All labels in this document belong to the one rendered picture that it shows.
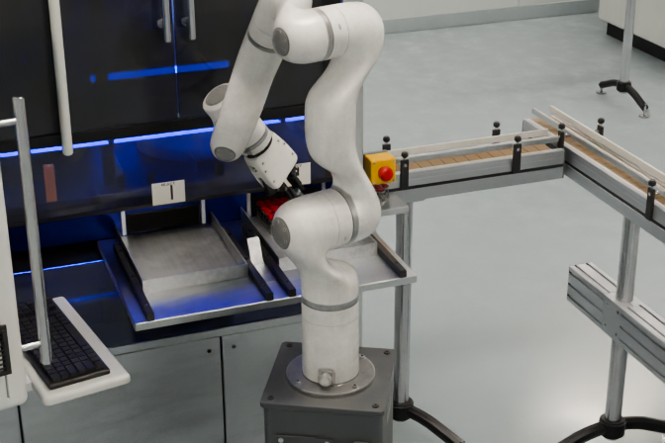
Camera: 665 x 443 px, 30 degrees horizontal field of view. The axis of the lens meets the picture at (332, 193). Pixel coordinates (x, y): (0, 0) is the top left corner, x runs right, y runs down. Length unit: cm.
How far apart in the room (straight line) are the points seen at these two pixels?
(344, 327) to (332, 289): 10
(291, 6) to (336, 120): 23
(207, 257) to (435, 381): 139
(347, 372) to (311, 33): 74
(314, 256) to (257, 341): 104
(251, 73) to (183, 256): 74
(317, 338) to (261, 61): 58
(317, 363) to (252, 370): 91
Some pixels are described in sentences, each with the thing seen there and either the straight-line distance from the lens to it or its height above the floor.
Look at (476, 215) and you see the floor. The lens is 558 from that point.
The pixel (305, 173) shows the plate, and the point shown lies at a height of 102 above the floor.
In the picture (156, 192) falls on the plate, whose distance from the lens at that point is 318.
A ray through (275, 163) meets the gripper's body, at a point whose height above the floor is 123.
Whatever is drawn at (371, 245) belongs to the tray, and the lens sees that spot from 313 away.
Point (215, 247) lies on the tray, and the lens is 320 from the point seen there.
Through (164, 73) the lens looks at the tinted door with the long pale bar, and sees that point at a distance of 310.
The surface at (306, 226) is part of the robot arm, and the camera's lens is 241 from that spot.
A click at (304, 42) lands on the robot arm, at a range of 228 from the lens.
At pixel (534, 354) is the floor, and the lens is 451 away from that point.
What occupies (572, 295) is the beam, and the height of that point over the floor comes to 46.
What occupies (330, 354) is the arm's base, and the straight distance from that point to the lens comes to 258.
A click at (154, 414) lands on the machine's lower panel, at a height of 37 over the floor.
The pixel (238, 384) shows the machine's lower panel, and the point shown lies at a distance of 350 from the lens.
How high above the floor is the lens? 224
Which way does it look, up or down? 23 degrees down
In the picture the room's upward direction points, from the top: straight up
